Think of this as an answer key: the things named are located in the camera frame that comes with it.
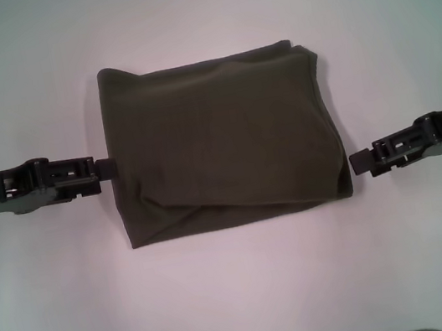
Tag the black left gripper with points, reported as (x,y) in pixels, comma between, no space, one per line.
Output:
(4,191)

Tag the dark green printed T-shirt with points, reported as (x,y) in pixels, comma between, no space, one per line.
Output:
(221,144)

